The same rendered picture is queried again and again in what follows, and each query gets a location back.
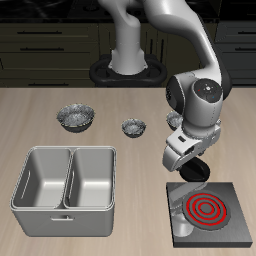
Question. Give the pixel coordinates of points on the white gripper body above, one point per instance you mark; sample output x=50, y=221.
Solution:
x=174, y=159

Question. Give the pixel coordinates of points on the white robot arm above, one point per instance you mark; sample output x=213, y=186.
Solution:
x=186, y=23

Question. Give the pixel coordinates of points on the round black stove knob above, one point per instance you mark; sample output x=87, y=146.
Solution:
x=198, y=172

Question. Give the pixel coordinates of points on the medium grey speckled bowl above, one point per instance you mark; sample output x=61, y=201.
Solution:
x=173, y=120

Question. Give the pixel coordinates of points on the small grey speckled bowl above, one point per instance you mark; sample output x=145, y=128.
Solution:
x=133, y=128

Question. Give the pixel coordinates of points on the dark grey stove plate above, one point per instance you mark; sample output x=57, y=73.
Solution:
x=233, y=230

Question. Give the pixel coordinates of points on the large grey speckled bowl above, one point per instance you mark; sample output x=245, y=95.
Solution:
x=76, y=116

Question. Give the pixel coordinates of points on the white two-bin basket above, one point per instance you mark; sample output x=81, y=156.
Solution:
x=66, y=223

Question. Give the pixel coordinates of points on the dark kitchen cupboards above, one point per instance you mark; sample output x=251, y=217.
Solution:
x=50, y=50

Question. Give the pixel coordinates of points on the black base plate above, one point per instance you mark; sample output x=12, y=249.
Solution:
x=100, y=74

